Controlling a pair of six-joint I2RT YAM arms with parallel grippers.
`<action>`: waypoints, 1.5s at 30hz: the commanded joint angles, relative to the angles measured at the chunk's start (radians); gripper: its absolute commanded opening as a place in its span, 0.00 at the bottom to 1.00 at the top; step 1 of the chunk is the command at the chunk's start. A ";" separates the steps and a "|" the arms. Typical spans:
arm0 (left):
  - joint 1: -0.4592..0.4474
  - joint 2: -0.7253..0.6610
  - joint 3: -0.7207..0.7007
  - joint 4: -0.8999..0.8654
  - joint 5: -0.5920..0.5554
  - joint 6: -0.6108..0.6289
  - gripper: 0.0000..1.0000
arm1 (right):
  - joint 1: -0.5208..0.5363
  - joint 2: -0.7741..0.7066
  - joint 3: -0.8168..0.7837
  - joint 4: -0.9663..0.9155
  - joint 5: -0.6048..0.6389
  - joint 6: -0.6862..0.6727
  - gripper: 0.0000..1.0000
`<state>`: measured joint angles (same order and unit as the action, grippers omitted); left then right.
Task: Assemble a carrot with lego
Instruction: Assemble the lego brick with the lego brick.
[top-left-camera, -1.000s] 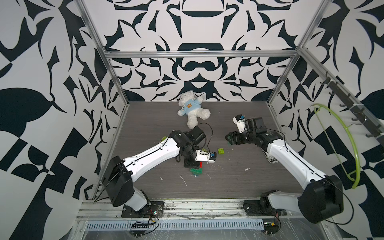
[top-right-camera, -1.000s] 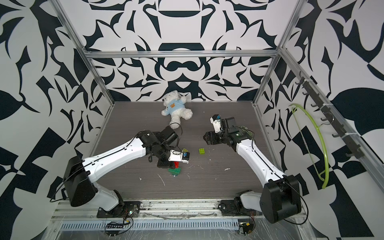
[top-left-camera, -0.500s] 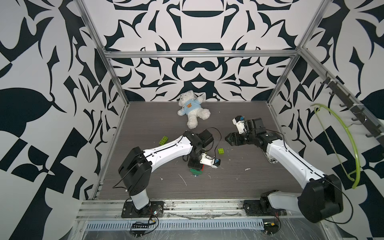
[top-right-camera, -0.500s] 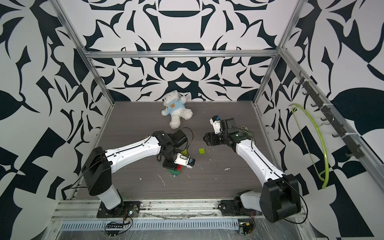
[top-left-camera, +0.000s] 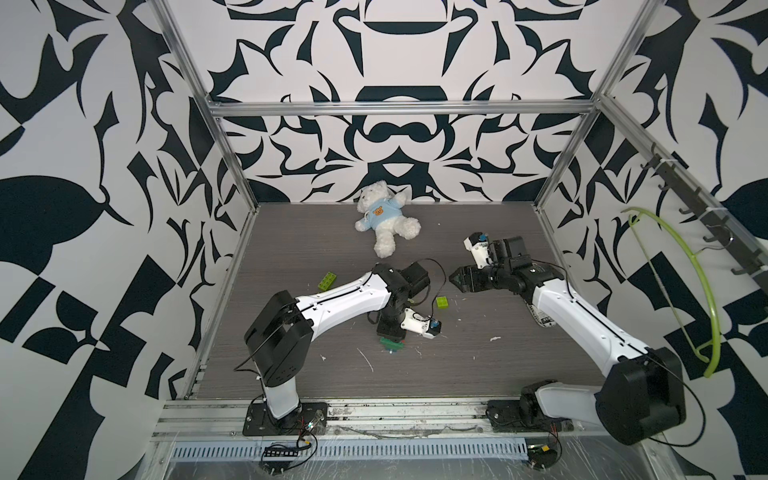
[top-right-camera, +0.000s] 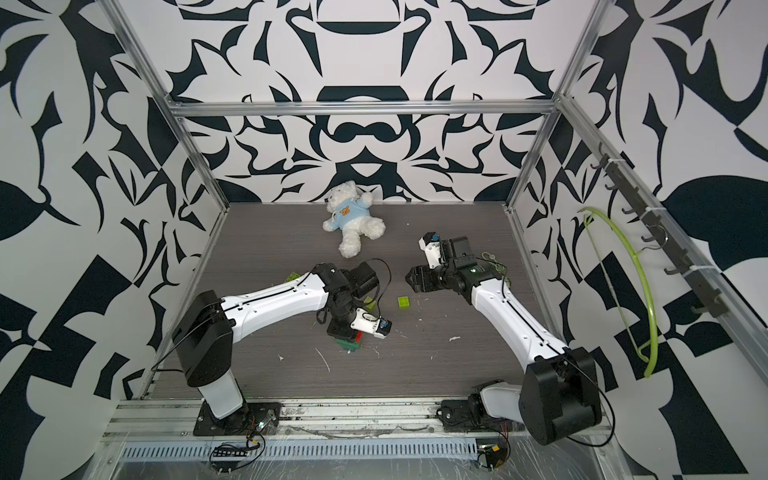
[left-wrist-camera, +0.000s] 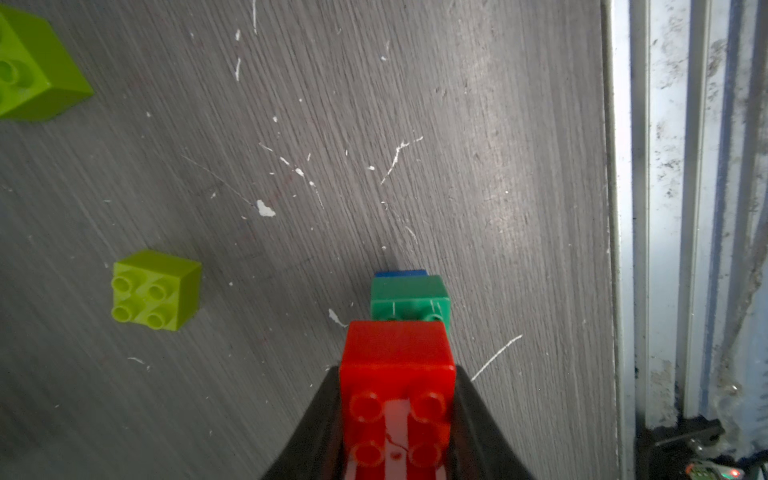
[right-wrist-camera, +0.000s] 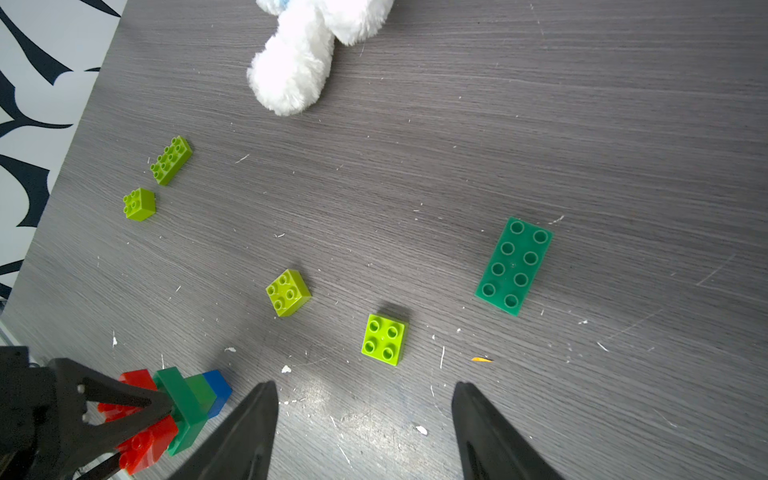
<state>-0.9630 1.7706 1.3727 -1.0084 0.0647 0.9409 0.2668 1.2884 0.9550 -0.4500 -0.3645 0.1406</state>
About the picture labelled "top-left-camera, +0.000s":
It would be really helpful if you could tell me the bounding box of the green lego brick long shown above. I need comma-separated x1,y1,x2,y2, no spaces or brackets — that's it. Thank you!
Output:
379,337,404,352

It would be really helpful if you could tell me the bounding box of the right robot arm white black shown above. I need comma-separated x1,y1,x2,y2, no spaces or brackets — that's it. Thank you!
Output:
449,263,687,445

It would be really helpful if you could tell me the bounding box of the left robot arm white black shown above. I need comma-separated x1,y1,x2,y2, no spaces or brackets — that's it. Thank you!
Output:
244,262,442,426

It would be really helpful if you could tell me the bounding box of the lime lego brick long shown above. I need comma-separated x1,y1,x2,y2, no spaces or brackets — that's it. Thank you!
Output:
318,272,337,292

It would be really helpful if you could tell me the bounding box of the white teddy bear blue shirt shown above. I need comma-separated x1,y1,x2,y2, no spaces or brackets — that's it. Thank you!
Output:
354,181,421,259

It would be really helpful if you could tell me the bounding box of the black usb hub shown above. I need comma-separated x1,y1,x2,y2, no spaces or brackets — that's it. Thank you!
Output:
260,444,301,464

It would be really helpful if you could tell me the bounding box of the black connector box right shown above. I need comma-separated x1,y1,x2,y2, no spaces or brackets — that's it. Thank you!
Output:
527,445,560,471

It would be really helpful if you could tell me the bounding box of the green plastic hanger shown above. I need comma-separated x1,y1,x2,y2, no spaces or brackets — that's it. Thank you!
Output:
621,206,722,379

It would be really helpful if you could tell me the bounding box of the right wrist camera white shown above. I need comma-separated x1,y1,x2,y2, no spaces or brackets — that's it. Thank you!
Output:
463,232,493,269

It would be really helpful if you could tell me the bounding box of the flag pattern keychain pouch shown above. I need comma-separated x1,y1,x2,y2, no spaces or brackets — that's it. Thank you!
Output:
528,305,556,328

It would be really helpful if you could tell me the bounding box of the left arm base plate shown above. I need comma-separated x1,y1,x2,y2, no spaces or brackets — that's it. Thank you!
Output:
242,399,329,437

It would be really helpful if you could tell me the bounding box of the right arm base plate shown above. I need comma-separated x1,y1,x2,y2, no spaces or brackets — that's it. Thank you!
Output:
485,399,574,433

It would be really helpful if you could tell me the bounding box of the white vented cable duct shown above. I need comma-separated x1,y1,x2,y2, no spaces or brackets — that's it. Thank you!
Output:
171,437,528,462

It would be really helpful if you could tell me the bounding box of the aluminium frame crossbar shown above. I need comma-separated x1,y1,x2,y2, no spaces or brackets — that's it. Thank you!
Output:
208,100,594,117

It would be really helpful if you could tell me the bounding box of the black wall hook rack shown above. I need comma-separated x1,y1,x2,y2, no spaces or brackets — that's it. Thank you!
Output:
643,143,767,292

